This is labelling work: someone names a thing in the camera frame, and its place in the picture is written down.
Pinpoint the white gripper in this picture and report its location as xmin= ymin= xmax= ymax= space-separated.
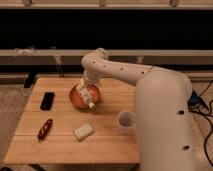
xmin=76 ymin=80 xmax=95 ymax=109

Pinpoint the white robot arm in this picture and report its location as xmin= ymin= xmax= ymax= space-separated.
xmin=81 ymin=48 xmax=196 ymax=171

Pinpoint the white sponge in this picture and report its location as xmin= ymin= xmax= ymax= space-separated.
xmin=73 ymin=123 xmax=95 ymax=141

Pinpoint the orange bowl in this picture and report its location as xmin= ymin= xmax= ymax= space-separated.
xmin=69 ymin=84 xmax=101 ymax=109

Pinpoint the translucent plastic cup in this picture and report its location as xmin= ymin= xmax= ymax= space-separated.
xmin=116 ymin=111 xmax=135 ymax=135

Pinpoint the red pocket knife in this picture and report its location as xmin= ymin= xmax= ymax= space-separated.
xmin=37 ymin=119 xmax=53 ymax=140

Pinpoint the black table leg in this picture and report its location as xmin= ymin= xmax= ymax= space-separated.
xmin=24 ymin=72 xmax=37 ymax=88

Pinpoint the blue power adapter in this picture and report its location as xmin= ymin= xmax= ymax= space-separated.
xmin=188 ymin=91 xmax=200 ymax=107

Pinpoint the black cable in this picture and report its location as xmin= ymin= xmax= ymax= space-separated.
xmin=188 ymin=79 xmax=213 ymax=168

